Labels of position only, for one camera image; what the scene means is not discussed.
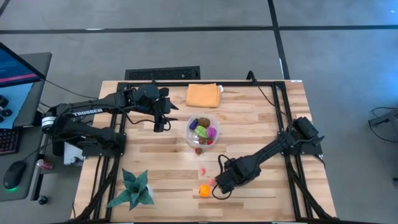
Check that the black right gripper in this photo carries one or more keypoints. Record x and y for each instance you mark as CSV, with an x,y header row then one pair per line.
x,y
227,183

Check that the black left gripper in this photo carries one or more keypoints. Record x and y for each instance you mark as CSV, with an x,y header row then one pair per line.
x,y
161,105

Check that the orange toy orange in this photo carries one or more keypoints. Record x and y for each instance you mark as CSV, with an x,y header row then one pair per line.
x,y
205,190

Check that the purple toy eggplant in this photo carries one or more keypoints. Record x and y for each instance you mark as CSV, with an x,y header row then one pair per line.
x,y
193,124

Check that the clear plastic tupperware container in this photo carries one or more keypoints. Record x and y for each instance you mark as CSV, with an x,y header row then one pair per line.
x,y
189,138

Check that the brown toy kiwi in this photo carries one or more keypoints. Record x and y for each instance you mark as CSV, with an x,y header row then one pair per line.
x,y
204,122

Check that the green toy starfruit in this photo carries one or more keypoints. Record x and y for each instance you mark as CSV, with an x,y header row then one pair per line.
x,y
201,132

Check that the magenta striped toy vegetable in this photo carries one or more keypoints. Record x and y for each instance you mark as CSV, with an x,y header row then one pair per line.
x,y
212,132

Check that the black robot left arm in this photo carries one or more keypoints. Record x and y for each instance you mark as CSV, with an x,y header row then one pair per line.
x,y
87,112

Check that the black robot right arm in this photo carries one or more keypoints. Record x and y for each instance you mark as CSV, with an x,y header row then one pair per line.
x,y
270,149

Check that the folded orange cloth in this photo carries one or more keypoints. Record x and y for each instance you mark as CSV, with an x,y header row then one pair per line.
x,y
203,96

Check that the black floor vent grille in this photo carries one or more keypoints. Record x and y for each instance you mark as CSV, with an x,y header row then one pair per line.
x,y
161,73

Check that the green artificial plant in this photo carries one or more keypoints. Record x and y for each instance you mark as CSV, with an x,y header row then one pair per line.
x,y
135,189

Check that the white box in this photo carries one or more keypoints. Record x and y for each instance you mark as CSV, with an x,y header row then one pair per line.
x,y
72,155

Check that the red soda can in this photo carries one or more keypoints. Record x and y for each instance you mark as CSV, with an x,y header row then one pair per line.
x,y
46,164

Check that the computer monitor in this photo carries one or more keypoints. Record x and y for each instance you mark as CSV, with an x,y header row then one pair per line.
x,y
34,90

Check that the grey desk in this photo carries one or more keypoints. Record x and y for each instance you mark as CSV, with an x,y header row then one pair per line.
x,y
29,174

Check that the black caster wheel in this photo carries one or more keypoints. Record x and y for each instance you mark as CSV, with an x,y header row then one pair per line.
x,y
43,200

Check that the black keyboard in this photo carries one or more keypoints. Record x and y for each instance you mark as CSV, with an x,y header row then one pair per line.
x,y
8,141

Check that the black computer mouse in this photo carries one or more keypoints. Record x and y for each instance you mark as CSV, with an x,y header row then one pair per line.
x,y
14,174

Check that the black metal table frame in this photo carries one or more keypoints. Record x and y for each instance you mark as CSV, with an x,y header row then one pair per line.
x,y
217,84

